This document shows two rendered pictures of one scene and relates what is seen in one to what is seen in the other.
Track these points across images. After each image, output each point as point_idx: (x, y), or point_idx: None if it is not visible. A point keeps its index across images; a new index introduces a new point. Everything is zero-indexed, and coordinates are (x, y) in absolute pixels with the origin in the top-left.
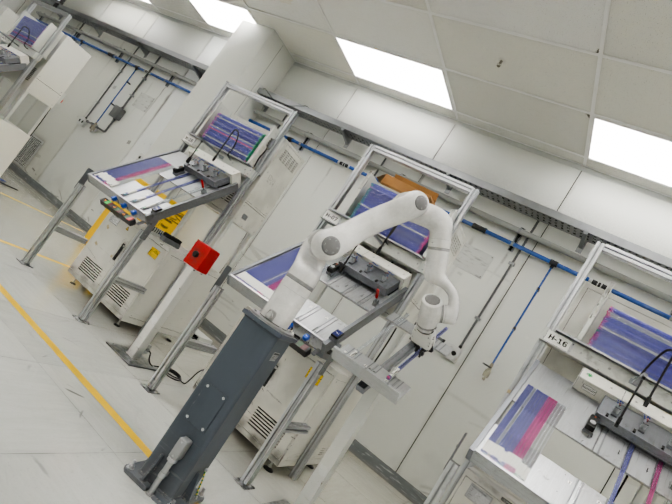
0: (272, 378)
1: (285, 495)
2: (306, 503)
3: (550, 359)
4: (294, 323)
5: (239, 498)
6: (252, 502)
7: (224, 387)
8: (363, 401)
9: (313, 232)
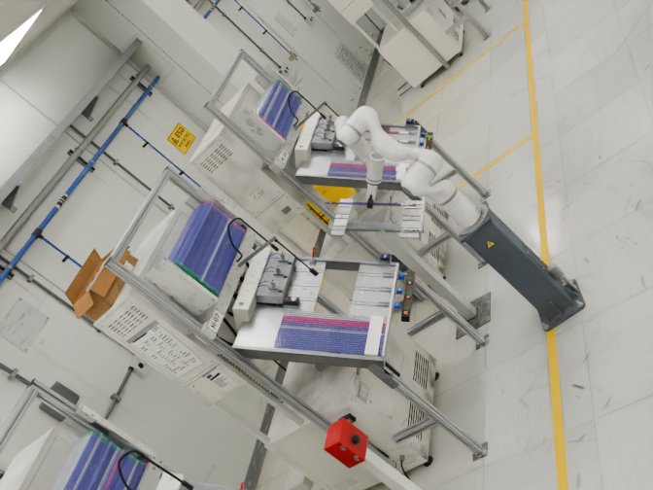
0: (392, 366)
1: (449, 347)
2: (464, 299)
3: (275, 178)
4: (395, 288)
5: (501, 322)
6: (493, 322)
7: (521, 243)
8: (407, 250)
9: (421, 175)
